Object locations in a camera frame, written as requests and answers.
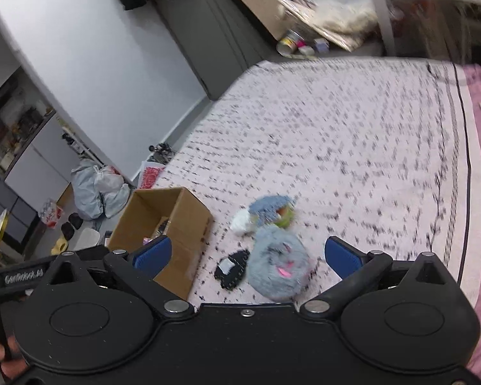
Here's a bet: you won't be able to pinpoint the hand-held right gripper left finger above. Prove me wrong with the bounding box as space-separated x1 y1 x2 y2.
32 236 195 319

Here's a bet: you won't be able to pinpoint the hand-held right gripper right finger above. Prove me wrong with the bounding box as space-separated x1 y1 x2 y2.
300 236 463 317

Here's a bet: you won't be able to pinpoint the brown cardboard box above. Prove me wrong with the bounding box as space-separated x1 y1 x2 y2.
107 187 215 302

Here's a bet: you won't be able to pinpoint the grey fluffy plush toy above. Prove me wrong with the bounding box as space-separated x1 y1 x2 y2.
246 225 316 302

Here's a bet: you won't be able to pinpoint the black pouch with white label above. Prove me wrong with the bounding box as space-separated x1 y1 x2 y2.
214 249 251 290

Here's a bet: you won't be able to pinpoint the blue knitted plush toy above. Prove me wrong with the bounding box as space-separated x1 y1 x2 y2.
249 195 298 228

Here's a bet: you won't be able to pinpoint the white soft toy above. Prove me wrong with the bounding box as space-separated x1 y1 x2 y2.
230 209 258 235

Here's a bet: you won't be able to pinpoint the yellow slipper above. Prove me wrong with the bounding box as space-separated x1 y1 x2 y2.
50 236 70 256

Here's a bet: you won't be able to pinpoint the white stool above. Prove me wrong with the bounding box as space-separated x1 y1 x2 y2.
70 227 102 252

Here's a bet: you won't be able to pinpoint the red patterned bag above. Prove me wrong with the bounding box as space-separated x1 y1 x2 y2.
137 161 166 190

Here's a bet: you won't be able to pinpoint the colourful snack packet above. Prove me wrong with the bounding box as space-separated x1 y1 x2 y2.
39 198 64 228

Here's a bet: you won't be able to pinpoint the black shoes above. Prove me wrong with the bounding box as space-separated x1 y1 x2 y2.
59 212 84 240

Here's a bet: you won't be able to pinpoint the grey white plastic bags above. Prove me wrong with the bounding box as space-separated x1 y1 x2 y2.
71 159 131 221

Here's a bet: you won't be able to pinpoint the white black patterned blanket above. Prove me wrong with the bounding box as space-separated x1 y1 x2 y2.
138 58 481 309

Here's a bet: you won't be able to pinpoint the white cabinet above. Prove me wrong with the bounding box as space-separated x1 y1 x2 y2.
3 114 81 213

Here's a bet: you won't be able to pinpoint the cluttered open shelf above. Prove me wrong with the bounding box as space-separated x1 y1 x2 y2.
0 68 57 178

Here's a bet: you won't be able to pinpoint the colourful tin cans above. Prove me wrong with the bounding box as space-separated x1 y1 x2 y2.
276 29 331 58

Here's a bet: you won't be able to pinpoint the grey wardrobe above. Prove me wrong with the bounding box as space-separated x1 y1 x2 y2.
156 0 267 102

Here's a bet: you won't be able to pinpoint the white fluffy pillow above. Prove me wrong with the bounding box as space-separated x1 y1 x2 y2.
315 0 379 37

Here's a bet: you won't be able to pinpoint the grey desk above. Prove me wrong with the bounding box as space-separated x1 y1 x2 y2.
367 0 481 65

